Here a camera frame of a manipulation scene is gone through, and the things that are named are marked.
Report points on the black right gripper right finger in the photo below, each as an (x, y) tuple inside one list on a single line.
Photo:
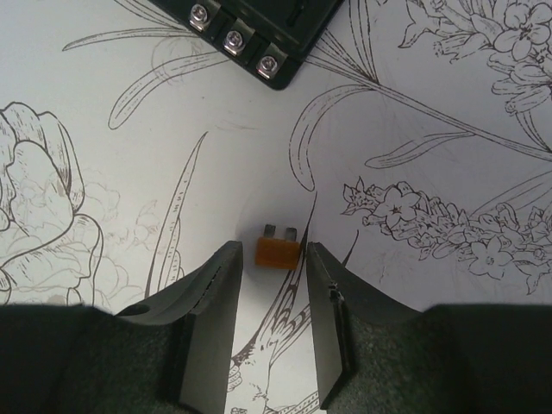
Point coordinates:
[(376, 355)]

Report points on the orange blade fuse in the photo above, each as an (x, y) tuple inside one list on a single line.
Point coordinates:
[(278, 253)]

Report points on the black fuse box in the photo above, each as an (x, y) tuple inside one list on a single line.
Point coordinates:
[(268, 39)]

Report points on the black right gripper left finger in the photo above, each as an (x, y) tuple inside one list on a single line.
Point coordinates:
[(169, 353)]

